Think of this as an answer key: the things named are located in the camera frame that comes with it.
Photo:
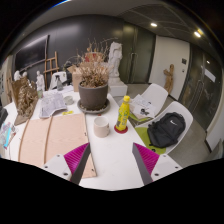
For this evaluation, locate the printed newspaper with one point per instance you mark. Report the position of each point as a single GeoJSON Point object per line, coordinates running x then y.
{"type": "Point", "coordinates": [51, 105]}

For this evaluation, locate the flat round red coaster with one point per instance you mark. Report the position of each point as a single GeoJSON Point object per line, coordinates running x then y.
{"type": "Point", "coordinates": [117, 131]}

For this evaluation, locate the thin plywood board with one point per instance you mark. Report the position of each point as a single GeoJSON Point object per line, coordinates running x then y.
{"type": "Point", "coordinates": [68, 136]}
{"type": "Point", "coordinates": [35, 140]}

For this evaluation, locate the brown cardboard box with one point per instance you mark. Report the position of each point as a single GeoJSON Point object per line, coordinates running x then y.
{"type": "Point", "coordinates": [75, 80]}

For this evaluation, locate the round ceiling spotlight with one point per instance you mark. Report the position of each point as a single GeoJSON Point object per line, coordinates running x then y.
{"type": "Point", "coordinates": [153, 24]}
{"type": "Point", "coordinates": [197, 34]}

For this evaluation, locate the small white tape roll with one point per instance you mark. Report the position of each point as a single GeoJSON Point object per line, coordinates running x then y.
{"type": "Point", "coordinates": [68, 100]}

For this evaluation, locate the black flat box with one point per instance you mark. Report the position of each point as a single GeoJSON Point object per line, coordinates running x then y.
{"type": "Point", "coordinates": [3, 116]}

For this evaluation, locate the small yellow marker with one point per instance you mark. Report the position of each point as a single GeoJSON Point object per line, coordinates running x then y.
{"type": "Point", "coordinates": [67, 113]}

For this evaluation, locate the tall white plaster statue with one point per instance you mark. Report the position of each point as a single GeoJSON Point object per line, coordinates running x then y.
{"type": "Point", "coordinates": [115, 58]}

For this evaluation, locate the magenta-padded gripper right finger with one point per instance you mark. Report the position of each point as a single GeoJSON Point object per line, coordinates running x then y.
{"type": "Point", "coordinates": [146, 158]}

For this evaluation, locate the white shell chair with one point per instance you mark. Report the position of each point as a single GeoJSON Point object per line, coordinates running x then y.
{"type": "Point", "coordinates": [63, 78]}
{"type": "Point", "coordinates": [156, 93]}
{"type": "Point", "coordinates": [180, 108]}

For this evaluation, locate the black backpack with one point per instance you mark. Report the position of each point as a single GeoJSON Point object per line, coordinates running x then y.
{"type": "Point", "coordinates": [166, 130]}

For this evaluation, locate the black wall board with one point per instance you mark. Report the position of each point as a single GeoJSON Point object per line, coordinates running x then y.
{"type": "Point", "coordinates": [31, 53]}

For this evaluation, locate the grey spray bottle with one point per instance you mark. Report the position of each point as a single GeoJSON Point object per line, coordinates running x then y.
{"type": "Point", "coordinates": [59, 85]}

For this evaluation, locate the grey round pot saucer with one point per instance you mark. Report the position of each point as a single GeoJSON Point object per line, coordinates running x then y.
{"type": "Point", "coordinates": [83, 109]}

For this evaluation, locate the wooden easel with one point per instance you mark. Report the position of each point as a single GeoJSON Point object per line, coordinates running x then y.
{"type": "Point", "coordinates": [50, 68]}

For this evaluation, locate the white plaster bust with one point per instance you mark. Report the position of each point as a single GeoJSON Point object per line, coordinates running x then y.
{"type": "Point", "coordinates": [25, 74]}
{"type": "Point", "coordinates": [17, 75]}

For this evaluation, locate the yellow drink bottle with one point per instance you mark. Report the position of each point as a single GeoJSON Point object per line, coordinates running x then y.
{"type": "Point", "coordinates": [122, 115]}

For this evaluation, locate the colourful printed book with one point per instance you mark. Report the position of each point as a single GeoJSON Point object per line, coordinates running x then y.
{"type": "Point", "coordinates": [7, 135]}

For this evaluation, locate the beige paper cup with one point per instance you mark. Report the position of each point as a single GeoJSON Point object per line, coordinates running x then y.
{"type": "Point", "coordinates": [101, 128]}

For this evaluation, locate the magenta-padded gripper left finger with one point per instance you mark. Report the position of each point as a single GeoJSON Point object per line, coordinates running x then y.
{"type": "Point", "coordinates": [77, 159]}

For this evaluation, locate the small white plaster figurine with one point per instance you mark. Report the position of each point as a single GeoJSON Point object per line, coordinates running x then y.
{"type": "Point", "coordinates": [40, 81]}

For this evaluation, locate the wooden figure sculpture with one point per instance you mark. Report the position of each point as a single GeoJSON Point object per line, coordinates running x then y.
{"type": "Point", "coordinates": [169, 78]}

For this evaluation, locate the grey pot with dried plant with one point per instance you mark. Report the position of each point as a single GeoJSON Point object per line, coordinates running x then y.
{"type": "Point", "coordinates": [93, 96]}

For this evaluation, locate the stack of papers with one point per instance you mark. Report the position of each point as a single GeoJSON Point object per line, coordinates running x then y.
{"type": "Point", "coordinates": [141, 106]}

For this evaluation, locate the green seat cushion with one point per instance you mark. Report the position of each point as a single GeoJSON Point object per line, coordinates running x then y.
{"type": "Point", "coordinates": [143, 136]}

